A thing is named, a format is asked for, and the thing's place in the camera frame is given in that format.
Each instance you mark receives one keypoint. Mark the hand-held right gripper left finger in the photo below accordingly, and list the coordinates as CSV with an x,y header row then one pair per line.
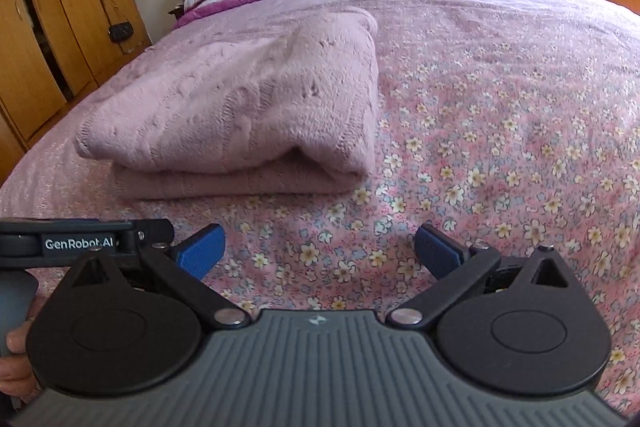
x,y
202,252

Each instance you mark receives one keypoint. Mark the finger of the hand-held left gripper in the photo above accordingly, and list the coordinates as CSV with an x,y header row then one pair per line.
x,y
155,232

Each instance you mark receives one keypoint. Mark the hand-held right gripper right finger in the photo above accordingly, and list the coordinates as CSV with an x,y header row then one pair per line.
x,y
437,252

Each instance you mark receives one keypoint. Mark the person's left hand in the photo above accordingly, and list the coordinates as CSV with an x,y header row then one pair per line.
x,y
17,357

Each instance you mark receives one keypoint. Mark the pink floral bedsheet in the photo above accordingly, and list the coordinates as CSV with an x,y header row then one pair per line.
x,y
500,132

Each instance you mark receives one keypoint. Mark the small black handbag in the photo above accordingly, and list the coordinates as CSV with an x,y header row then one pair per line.
x,y
121,32

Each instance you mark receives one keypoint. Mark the dark wooden nightstand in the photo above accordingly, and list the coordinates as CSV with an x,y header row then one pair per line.
x,y
177,12

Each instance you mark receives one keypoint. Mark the wooden wardrobe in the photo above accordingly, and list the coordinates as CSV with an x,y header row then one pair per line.
x,y
55,17

